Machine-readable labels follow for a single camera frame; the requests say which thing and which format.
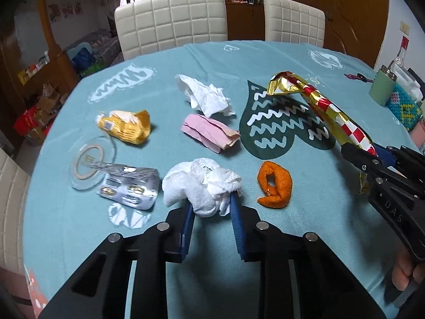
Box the wooden door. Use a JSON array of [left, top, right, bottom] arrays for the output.
[[272, 0, 389, 70]]

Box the grey sofa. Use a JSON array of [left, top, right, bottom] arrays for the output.
[[66, 30, 120, 70]]

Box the orange peel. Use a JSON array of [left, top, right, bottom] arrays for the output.
[[257, 160, 293, 209]]

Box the clear round coaster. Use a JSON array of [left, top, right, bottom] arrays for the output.
[[69, 136, 117, 191]]

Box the silver blister pack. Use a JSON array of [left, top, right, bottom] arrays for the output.
[[96, 163, 160, 211]]

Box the person's right hand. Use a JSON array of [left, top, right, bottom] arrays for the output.
[[392, 247, 419, 293]]

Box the wooden pillar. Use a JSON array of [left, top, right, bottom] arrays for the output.
[[38, 0, 65, 54]]

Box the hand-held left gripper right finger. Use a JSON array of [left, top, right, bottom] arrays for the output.
[[229, 193, 387, 319]]

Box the wooden partition cabinet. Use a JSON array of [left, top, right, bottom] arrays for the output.
[[0, 50, 80, 147]]

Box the pile of cardboard boxes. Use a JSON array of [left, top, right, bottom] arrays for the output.
[[27, 83, 69, 140]]

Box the wooden sideboard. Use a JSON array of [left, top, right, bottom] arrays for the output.
[[226, 2, 266, 40]]

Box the balled white tissue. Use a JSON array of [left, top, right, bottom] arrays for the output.
[[161, 157, 242, 218]]

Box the white paper tissue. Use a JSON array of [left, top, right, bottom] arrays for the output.
[[175, 74, 237, 118]]

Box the beaded tissue box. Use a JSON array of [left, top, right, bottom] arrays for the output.
[[385, 84, 425, 132]]

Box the white quilted chair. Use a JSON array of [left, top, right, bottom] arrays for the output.
[[264, 0, 326, 49], [114, 0, 229, 61], [0, 146, 32, 270]]

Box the gold red checkered wrapper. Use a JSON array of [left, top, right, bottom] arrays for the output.
[[266, 71, 379, 195]]

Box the colourful shopping bag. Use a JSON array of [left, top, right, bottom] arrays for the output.
[[80, 58, 103, 78]]

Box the folded pink paper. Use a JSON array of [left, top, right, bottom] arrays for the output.
[[181, 114, 240, 154]]

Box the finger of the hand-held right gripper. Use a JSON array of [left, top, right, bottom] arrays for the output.
[[375, 144, 425, 173], [341, 143, 389, 190]]

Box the green thermos cup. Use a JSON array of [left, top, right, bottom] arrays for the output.
[[368, 65, 398, 107]]

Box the glass bottle with red cap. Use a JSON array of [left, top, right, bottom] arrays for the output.
[[392, 36, 410, 69]]

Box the blue bag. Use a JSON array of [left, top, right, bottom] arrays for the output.
[[71, 47, 97, 70]]

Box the dark hair clip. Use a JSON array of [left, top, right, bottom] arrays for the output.
[[344, 72, 374, 83]]

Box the row of wall pictures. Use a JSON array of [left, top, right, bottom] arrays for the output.
[[48, 2, 83, 22]]

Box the yellow snack wrapper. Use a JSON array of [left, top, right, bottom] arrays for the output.
[[96, 110, 151, 145]]

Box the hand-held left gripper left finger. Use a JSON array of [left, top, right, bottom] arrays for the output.
[[39, 203, 196, 319]]

